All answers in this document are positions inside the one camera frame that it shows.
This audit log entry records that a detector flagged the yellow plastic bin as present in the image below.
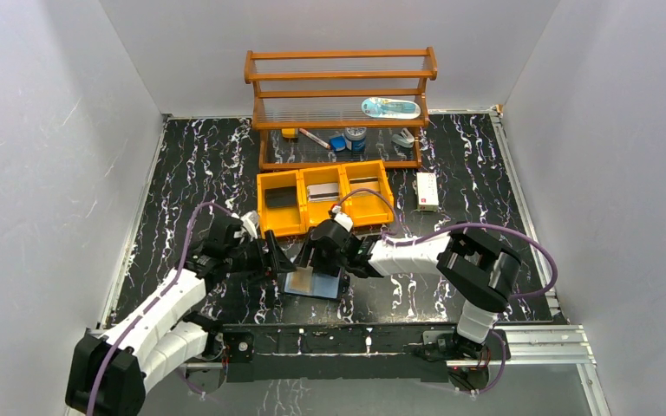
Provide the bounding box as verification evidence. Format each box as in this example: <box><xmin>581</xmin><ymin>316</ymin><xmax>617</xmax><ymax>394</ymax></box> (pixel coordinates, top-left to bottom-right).
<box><xmin>257</xmin><ymin>170</ymin><xmax>307</xmax><ymax>237</ymax></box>
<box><xmin>300</xmin><ymin>166</ymin><xmax>343</xmax><ymax>229</ymax></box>
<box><xmin>341</xmin><ymin>160</ymin><xmax>395</xmax><ymax>227</ymax></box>

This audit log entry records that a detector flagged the black cards stack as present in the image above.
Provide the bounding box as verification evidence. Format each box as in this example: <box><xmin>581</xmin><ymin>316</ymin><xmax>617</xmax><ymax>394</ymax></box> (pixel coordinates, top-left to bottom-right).
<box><xmin>264</xmin><ymin>186</ymin><xmax>297</xmax><ymax>209</ymax></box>

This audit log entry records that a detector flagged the right yellow plastic bin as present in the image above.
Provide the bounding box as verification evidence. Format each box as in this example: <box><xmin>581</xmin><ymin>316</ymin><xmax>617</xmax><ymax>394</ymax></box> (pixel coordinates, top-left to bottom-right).
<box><xmin>341</xmin><ymin>160</ymin><xmax>395</xmax><ymax>227</ymax></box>

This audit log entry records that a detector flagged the small yellow object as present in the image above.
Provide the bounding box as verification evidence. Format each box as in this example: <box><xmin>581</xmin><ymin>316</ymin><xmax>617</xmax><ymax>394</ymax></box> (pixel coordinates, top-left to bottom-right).
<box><xmin>280</xmin><ymin>128</ymin><xmax>299</xmax><ymax>140</ymax></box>

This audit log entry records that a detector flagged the red white marker pen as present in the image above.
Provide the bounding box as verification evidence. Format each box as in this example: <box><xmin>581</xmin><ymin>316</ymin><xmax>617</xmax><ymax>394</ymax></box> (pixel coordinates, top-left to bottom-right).
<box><xmin>298</xmin><ymin>128</ymin><xmax>330</xmax><ymax>150</ymax></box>

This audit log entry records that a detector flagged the white small box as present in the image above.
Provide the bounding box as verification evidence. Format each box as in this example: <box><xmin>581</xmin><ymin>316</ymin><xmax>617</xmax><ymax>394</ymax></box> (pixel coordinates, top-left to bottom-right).
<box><xmin>415</xmin><ymin>172</ymin><xmax>440</xmax><ymax>211</ymax></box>

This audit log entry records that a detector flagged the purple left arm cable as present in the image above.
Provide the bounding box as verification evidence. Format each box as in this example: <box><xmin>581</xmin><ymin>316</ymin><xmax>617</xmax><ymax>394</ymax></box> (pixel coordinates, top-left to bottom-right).
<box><xmin>84</xmin><ymin>200</ymin><xmax>237</xmax><ymax>416</ymax></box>

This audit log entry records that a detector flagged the round tape tin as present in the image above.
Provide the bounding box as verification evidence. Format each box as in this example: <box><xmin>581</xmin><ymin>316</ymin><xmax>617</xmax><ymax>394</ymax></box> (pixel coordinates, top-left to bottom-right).
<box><xmin>343</xmin><ymin>127</ymin><xmax>368</xmax><ymax>153</ymax></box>

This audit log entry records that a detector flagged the middle yellow plastic bin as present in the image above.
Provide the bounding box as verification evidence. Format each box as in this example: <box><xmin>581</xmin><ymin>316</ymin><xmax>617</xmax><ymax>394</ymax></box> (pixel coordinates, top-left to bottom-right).
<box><xmin>300</xmin><ymin>166</ymin><xmax>343</xmax><ymax>229</ymax></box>

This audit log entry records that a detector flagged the blue blister pack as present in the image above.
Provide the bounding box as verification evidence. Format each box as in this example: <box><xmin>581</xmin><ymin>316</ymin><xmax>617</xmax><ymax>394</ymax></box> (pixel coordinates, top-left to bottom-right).
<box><xmin>361</xmin><ymin>97</ymin><xmax>421</xmax><ymax>120</ymax></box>

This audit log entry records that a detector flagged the aluminium frame rail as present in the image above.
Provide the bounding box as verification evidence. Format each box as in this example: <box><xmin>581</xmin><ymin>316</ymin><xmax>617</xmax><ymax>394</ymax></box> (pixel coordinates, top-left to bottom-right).
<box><xmin>163</xmin><ymin>325</ymin><xmax>596</xmax><ymax>392</ymax></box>

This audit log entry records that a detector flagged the orange wooden shelf rack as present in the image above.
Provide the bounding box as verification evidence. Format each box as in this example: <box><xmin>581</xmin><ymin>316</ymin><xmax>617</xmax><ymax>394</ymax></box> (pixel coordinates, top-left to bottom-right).
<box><xmin>244</xmin><ymin>46</ymin><xmax>438</xmax><ymax>172</ymax></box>

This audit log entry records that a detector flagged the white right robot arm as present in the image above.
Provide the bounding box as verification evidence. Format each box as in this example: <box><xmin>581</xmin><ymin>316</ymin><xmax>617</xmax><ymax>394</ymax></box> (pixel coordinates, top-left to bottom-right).
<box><xmin>293</xmin><ymin>213</ymin><xmax>521</xmax><ymax>359</ymax></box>

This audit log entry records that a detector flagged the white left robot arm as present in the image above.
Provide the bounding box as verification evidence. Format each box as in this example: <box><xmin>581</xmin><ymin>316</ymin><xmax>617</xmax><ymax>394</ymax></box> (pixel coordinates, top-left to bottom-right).
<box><xmin>65</xmin><ymin>205</ymin><xmax>295</xmax><ymax>415</ymax></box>

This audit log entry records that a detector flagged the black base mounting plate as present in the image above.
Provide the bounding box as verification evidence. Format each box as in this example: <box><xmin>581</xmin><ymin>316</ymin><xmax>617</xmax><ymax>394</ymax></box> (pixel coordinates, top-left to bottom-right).
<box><xmin>169</xmin><ymin>322</ymin><xmax>492</xmax><ymax>385</ymax></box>

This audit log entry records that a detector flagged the black leather card holder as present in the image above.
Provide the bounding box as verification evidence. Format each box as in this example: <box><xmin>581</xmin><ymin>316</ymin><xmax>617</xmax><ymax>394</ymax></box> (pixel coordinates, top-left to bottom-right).
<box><xmin>283</xmin><ymin>268</ymin><xmax>347</xmax><ymax>300</ymax></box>

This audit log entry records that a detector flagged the grey stapler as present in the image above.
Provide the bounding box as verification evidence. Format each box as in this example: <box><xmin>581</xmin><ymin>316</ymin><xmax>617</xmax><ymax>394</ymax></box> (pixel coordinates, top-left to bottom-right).
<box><xmin>391</xmin><ymin>127</ymin><xmax>415</xmax><ymax>149</ymax></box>

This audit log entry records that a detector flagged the gold vip card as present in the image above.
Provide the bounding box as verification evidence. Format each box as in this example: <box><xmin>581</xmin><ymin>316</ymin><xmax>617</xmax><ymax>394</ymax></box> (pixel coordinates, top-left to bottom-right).
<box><xmin>349</xmin><ymin>177</ymin><xmax>381</xmax><ymax>192</ymax></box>
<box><xmin>284</xmin><ymin>269</ymin><xmax>314</xmax><ymax>296</ymax></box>

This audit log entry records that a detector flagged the silver cards stack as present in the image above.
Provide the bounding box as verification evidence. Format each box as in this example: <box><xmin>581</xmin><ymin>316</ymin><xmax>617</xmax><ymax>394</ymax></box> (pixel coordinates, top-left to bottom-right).
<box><xmin>306</xmin><ymin>183</ymin><xmax>341</xmax><ymax>203</ymax></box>

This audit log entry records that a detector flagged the left yellow plastic bin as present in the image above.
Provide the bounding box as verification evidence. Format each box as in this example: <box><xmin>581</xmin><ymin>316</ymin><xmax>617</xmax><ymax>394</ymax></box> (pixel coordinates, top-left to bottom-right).
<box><xmin>257</xmin><ymin>170</ymin><xmax>307</xmax><ymax>237</ymax></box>

